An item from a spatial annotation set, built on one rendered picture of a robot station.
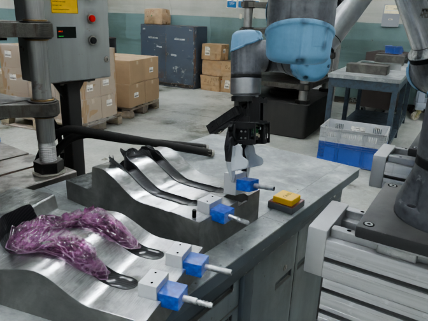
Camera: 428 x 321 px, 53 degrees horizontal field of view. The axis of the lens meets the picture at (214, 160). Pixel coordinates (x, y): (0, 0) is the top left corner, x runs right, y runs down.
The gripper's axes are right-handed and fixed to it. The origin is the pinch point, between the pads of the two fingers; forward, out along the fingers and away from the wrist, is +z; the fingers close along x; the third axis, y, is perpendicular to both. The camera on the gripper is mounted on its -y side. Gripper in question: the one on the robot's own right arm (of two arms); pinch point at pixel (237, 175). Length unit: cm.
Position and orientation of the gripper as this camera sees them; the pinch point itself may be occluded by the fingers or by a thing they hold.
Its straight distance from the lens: 109.0
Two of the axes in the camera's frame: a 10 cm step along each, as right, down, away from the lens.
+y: 8.0, 0.8, -6.0
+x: 6.0, -1.0, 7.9
